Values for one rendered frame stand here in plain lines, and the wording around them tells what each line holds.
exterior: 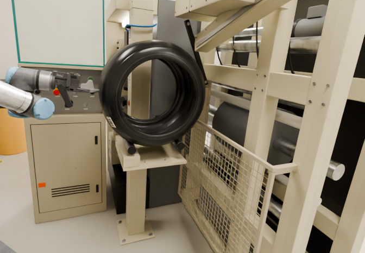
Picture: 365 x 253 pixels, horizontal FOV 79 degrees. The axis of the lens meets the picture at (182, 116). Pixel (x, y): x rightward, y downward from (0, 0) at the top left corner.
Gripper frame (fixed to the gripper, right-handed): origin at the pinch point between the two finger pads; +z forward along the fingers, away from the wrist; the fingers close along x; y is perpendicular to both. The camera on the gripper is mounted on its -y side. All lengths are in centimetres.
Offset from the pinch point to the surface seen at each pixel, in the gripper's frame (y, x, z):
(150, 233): -112, 21, 52
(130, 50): 23.2, -8.7, 12.3
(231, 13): 50, -19, 56
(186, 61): 23.2, -11.7, 40.6
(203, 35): 41, 7, 57
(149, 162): -35.3, -8.1, 31.3
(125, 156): -30.9, -9.8, 16.7
